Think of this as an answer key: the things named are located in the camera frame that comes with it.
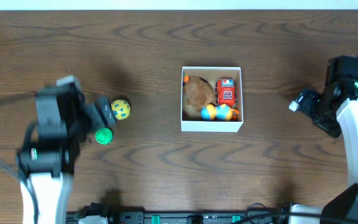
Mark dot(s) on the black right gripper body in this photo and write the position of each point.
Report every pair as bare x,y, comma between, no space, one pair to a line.
309,101

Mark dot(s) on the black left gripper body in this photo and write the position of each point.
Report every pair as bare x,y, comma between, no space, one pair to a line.
103,111

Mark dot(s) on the yellow ball with blue letters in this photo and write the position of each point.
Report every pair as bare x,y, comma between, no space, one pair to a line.
121,109

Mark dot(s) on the red toy truck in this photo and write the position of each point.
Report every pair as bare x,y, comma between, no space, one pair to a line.
225,91

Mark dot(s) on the blue duck toy figure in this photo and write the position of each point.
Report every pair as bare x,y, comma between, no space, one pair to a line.
221,112

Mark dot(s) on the brown plush toy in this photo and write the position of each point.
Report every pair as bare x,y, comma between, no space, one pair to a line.
198,93

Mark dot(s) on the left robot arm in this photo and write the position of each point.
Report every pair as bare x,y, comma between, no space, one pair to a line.
51,146

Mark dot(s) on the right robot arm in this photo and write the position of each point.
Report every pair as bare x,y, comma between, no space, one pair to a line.
335,111

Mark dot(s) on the green ridged plastic ball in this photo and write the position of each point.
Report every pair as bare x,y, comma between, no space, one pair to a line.
104,136

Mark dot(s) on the white cardboard box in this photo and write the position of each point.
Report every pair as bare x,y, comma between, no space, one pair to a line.
191,120

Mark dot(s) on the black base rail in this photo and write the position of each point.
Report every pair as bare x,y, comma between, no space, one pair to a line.
100,213

